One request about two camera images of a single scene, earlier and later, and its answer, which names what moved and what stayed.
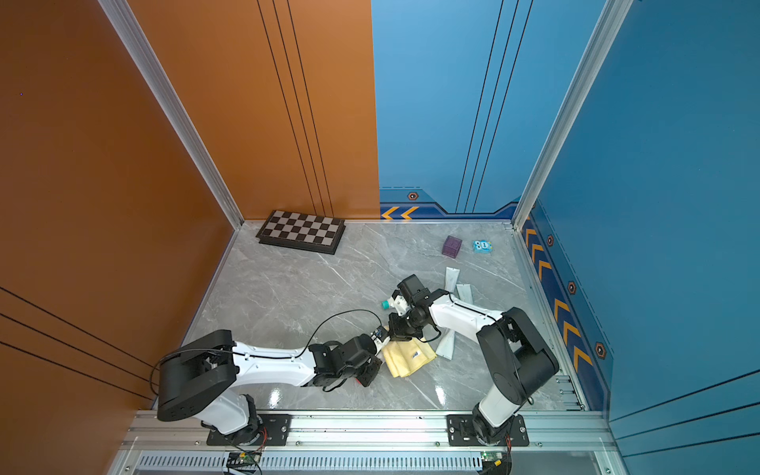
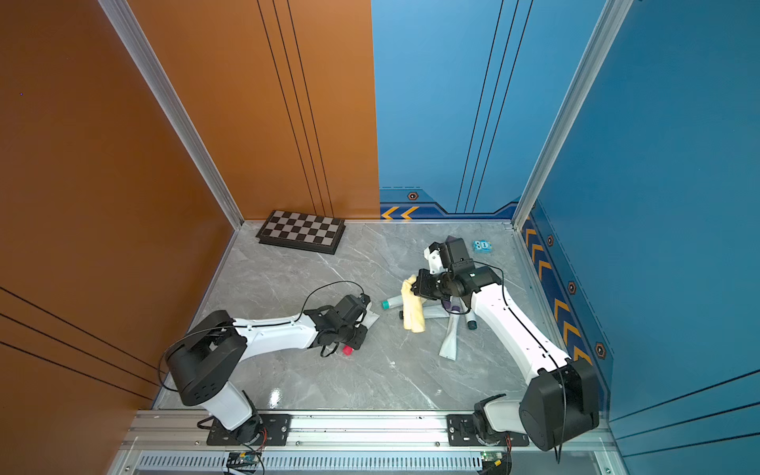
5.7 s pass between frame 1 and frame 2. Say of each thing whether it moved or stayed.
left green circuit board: stayed
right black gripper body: moved
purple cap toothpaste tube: stayed
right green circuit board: stayed
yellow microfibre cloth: moved
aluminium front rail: stayed
